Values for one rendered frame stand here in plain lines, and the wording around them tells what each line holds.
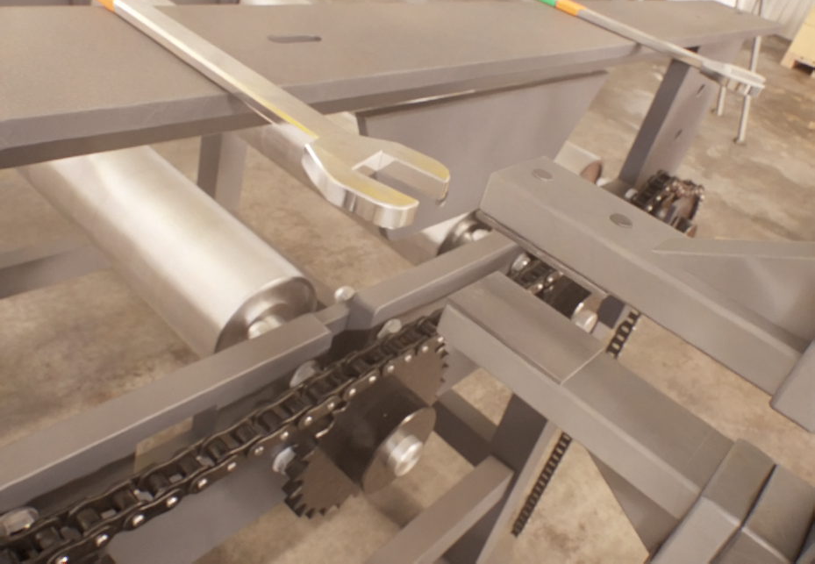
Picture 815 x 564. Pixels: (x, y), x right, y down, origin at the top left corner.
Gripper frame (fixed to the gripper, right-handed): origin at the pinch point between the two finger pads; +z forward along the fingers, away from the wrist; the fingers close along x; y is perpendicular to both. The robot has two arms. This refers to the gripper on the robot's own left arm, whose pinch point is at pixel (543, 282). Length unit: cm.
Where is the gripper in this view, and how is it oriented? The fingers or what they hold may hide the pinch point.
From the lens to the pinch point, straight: 19.2
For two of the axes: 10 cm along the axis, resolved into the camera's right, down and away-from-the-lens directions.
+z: -7.2, -5.1, 4.7
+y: 6.5, -2.6, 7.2
